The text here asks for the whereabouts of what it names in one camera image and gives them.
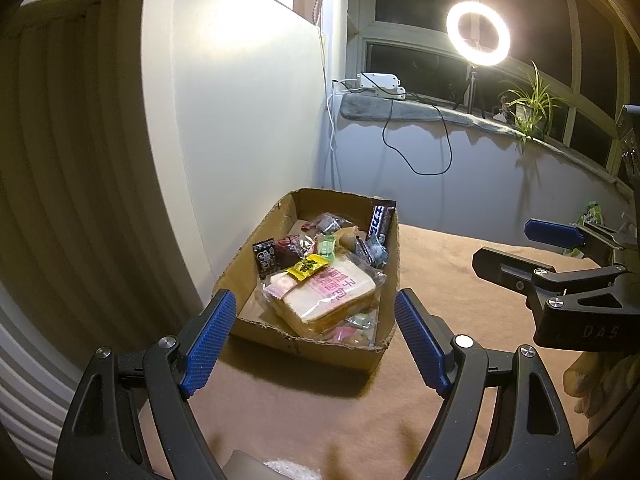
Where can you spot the white window frame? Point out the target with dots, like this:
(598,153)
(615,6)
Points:
(360,20)

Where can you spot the black tripod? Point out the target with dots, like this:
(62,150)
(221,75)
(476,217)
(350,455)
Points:
(471,90)

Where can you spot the person's right hand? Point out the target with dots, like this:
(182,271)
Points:
(595,380)

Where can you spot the dark blue chocolate bar wrapper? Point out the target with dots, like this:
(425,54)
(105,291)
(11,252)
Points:
(380,220)

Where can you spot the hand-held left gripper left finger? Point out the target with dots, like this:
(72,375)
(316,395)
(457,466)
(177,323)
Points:
(210,345)

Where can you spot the black candy wrapper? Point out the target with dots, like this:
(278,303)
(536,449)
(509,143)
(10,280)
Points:
(265,257)

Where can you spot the pink candy wrapper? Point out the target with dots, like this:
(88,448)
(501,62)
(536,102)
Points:
(342,335)

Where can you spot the beige tablecloth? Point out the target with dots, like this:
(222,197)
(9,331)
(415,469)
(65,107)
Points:
(450,260)

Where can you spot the potted spider plant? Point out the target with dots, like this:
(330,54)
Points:
(530,110)

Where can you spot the grey windowsill mat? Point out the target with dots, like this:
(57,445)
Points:
(370,107)

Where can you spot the brown cardboard box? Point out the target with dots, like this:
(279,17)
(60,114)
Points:
(310,355)

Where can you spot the white power box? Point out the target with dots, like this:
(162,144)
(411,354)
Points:
(380,82)

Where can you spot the dark red candy wrapper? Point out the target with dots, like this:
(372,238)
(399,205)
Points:
(287,245)

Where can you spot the grey flat object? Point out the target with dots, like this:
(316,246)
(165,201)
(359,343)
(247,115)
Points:
(250,467)

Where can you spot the sliced bread packet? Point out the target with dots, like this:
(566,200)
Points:
(320,300)

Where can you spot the yellow candy wrapper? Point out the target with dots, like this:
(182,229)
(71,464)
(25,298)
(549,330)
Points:
(306,267)

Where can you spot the green white carton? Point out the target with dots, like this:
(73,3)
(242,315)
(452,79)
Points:
(592,212)

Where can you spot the white cabinet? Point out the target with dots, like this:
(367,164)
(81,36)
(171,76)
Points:
(225,110)

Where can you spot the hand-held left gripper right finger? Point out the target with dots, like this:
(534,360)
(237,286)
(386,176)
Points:
(420,345)

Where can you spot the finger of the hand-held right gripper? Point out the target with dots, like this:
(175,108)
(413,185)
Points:
(550,232)
(500,265)

